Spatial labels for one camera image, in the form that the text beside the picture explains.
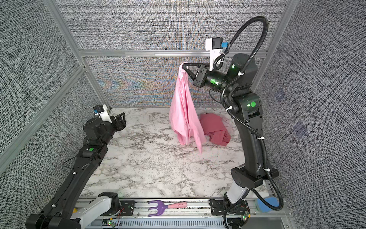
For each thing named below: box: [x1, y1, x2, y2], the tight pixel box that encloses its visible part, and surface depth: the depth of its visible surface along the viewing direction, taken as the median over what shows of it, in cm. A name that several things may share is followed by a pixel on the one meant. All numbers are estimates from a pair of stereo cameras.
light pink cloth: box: [168, 62, 207, 155], surface depth 65 cm
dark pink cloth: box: [199, 113, 232, 147], surface depth 99 cm
